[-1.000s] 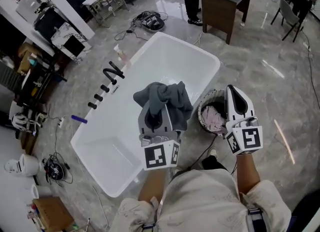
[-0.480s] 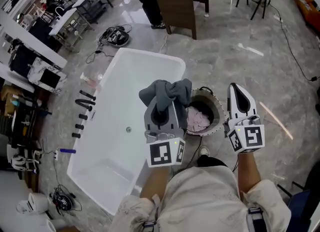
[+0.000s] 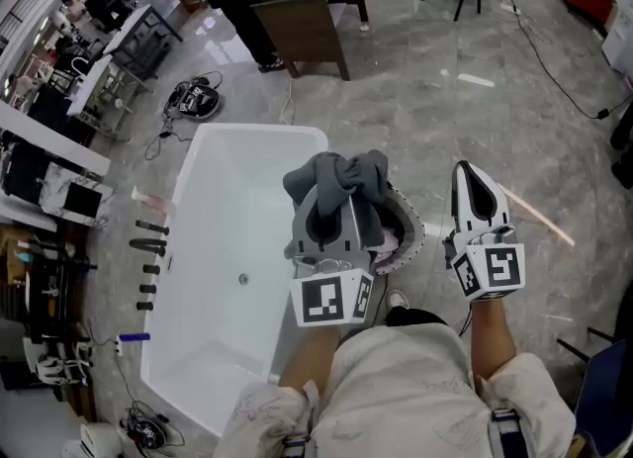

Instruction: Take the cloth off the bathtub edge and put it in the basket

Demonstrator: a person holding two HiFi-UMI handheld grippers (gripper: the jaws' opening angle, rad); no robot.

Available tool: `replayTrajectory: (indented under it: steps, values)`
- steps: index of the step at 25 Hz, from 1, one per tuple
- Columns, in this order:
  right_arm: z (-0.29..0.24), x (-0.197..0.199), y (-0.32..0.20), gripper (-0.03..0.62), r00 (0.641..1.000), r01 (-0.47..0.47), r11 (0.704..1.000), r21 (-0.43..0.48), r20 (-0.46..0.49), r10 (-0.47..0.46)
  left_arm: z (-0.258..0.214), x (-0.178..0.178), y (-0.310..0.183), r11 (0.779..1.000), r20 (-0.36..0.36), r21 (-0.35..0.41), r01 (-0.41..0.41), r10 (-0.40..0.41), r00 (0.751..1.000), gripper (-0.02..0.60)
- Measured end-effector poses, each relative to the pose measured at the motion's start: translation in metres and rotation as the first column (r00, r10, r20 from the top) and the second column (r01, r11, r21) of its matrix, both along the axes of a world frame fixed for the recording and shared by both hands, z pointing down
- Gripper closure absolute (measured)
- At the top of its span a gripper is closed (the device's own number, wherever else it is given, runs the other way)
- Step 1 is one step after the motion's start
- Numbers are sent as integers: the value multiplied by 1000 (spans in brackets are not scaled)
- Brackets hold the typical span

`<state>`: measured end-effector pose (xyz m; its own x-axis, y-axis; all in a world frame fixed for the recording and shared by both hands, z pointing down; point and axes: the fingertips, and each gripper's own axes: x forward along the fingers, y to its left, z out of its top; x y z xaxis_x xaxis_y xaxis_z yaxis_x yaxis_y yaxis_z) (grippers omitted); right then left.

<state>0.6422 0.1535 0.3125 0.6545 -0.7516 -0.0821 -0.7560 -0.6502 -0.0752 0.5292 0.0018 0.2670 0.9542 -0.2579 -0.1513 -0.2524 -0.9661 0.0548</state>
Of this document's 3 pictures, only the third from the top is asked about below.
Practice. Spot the pink bottle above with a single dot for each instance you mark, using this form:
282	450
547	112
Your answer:
153	201

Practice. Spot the black power adapter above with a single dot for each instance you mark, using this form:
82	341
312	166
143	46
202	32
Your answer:
602	114

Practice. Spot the person's white shoe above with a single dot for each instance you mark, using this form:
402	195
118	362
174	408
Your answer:
397	299

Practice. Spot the person's white shirt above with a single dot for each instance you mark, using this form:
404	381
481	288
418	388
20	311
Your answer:
395	396

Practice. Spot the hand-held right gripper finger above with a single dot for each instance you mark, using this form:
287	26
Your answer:
462	209
500	199

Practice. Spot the dark wooden vanity cabinet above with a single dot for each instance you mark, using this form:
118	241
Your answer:
306	26

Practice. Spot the grey cloth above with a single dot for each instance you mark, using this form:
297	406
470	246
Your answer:
329	174

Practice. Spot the person's right forearm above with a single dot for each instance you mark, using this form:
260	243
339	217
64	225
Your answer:
489	337

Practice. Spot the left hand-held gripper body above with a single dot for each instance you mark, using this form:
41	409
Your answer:
321	300

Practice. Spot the woven grey basket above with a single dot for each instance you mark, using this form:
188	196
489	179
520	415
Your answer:
410	228

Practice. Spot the white bathtub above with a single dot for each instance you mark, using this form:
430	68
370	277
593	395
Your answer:
222	228

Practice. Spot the blue chair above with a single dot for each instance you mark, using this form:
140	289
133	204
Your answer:
605	396

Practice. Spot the white counter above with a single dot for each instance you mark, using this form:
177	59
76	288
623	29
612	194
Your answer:
54	142

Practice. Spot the pink cloth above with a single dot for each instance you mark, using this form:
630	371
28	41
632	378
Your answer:
389	246

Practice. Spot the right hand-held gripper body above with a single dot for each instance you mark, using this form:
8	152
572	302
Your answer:
502	265

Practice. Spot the long black faucet fitting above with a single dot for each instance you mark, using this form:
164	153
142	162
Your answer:
152	227
148	247

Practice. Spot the person's left forearm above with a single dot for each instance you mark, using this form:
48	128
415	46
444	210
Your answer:
309	357

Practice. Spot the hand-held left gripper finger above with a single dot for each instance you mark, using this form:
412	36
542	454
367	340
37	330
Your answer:
357	228
299	228

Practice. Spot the white table with metal frame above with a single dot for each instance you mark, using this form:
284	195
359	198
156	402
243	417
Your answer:
101	95

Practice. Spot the small round black device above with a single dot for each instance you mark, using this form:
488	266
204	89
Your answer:
146	430

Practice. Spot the metal bathtub drain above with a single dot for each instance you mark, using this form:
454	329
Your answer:
243	278

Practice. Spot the short black faucet fitting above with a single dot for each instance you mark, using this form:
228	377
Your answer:
145	306
148	289
152	269

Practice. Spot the white rounded appliance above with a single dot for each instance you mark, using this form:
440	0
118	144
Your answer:
94	441

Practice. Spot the black framed table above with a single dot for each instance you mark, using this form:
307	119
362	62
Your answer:
141	35

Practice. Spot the person's black trousers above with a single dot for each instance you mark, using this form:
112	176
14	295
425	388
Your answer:
413	316

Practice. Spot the white box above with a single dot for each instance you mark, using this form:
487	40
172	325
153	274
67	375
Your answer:
620	40

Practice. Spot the marble pattern cabinet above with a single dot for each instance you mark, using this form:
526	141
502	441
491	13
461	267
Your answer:
74	196

